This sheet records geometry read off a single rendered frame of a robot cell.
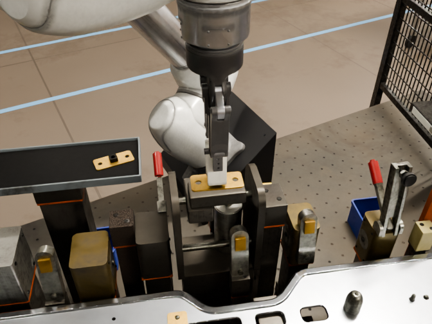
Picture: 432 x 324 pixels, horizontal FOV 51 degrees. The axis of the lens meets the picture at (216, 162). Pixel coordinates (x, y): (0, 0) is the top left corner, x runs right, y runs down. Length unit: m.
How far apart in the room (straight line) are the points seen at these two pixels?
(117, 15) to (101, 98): 3.10
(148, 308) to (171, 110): 0.58
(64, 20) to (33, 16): 0.02
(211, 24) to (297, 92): 3.02
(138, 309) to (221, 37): 0.58
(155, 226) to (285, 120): 2.34
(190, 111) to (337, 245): 0.61
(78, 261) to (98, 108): 2.55
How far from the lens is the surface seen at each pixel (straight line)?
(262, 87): 3.58
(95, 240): 0.95
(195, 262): 1.03
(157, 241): 0.93
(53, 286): 0.98
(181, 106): 1.30
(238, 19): 0.55
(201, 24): 0.54
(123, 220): 0.95
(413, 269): 1.06
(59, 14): 0.40
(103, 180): 0.96
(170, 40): 1.24
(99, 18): 0.42
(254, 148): 1.40
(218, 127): 0.60
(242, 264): 0.96
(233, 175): 0.73
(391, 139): 1.95
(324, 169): 1.72
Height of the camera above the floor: 1.78
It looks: 40 degrees down
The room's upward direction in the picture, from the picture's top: straight up
